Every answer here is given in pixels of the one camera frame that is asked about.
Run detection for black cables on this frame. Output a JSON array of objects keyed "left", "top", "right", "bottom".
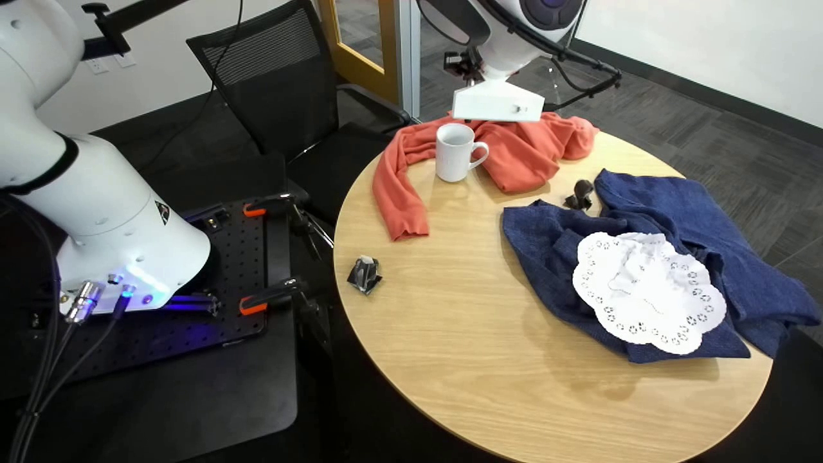
[{"left": 4, "top": 281, "right": 131, "bottom": 463}]

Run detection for orange handled clamp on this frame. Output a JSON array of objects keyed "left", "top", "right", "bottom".
[
  {"left": 243, "top": 191, "right": 308, "bottom": 219},
  {"left": 238, "top": 277, "right": 303, "bottom": 317}
]

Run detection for round wooden table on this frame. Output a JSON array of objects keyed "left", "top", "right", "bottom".
[{"left": 335, "top": 158, "right": 773, "bottom": 463}]

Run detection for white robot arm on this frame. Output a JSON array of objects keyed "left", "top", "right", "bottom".
[{"left": 0, "top": 0, "right": 211, "bottom": 306}]

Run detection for white lace doily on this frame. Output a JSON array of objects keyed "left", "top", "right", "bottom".
[{"left": 571, "top": 232, "right": 728, "bottom": 355}]

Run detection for white ceramic mug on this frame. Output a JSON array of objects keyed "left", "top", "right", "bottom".
[{"left": 434, "top": 124, "right": 490, "bottom": 183}]

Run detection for small dark round object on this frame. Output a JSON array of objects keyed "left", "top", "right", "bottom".
[{"left": 563, "top": 180, "right": 595, "bottom": 211}]

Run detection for black perforated mounting board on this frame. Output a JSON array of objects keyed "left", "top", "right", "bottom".
[{"left": 20, "top": 202, "right": 288, "bottom": 389}]

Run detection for orange cloth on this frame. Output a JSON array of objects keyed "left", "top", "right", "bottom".
[{"left": 373, "top": 113, "right": 598, "bottom": 238}]

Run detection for small black crumpled object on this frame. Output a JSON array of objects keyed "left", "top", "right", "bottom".
[{"left": 347, "top": 255, "right": 382, "bottom": 293}]

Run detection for dark blue cloth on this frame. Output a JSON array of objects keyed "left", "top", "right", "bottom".
[{"left": 503, "top": 173, "right": 820, "bottom": 363}]

